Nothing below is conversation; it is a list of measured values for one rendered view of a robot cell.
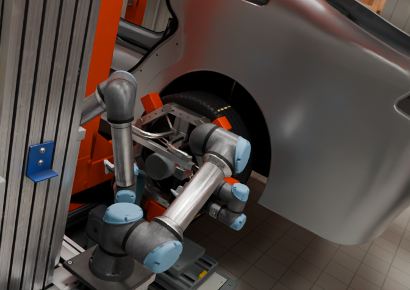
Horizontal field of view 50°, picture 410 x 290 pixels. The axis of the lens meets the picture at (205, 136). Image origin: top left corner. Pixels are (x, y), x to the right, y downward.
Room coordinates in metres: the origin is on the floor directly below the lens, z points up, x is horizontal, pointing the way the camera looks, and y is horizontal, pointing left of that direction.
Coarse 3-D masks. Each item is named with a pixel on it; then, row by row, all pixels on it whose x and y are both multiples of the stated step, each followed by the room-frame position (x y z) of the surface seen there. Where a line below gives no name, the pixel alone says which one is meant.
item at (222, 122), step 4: (224, 116) 2.00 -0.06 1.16; (216, 120) 1.95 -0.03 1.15; (220, 120) 1.95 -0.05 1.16; (224, 120) 1.97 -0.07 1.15; (216, 124) 1.94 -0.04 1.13; (220, 124) 1.93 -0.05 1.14; (224, 124) 1.95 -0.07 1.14; (228, 124) 1.98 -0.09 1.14; (224, 128) 1.93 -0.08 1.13; (228, 128) 1.95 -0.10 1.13
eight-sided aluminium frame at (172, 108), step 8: (168, 104) 2.06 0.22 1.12; (176, 104) 2.09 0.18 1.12; (152, 112) 2.10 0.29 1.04; (160, 112) 2.08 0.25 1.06; (168, 112) 2.11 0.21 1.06; (176, 112) 2.04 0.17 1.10; (184, 112) 2.02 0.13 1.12; (192, 112) 2.05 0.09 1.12; (136, 120) 2.13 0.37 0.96; (144, 120) 2.13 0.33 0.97; (152, 120) 2.11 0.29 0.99; (192, 120) 2.00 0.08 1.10; (200, 120) 1.98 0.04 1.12; (208, 120) 2.01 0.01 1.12; (144, 128) 2.16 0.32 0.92; (136, 144) 2.12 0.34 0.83; (136, 152) 2.13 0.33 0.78; (136, 160) 2.12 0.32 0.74; (144, 168) 2.13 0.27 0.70; (152, 184) 2.11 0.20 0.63; (144, 192) 2.06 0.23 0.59; (152, 192) 2.05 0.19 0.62; (160, 192) 2.07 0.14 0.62; (160, 200) 2.02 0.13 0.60
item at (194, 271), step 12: (192, 264) 2.17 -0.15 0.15; (204, 264) 2.18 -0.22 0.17; (216, 264) 2.21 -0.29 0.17; (156, 276) 2.00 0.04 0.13; (168, 276) 2.01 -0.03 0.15; (180, 276) 2.01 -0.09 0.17; (192, 276) 2.07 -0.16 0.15; (204, 276) 2.09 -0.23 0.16; (168, 288) 1.96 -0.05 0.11; (180, 288) 1.93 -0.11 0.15; (192, 288) 1.97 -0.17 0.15
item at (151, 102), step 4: (156, 92) 2.17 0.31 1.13; (144, 96) 2.13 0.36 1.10; (148, 96) 2.12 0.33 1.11; (152, 96) 2.12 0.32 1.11; (156, 96) 2.15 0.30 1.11; (144, 100) 2.13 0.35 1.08; (148, 100) 2.11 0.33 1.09; (152, 100) 2.11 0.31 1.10; (156, 100) 2.14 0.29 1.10; (160, 100) 2.17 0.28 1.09; (144, 104) 2.12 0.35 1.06; (148, 104) 2.11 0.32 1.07; (152, 104) 2.10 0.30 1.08; (156, 104) 2.12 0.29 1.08; (160, 104) 2.14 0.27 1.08; (144, 108) 2.12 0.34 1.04; (148, 108) 2.11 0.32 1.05; (152, 108) 2.10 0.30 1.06; (156, 108) 2.10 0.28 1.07; (148, 112) 2.11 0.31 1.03
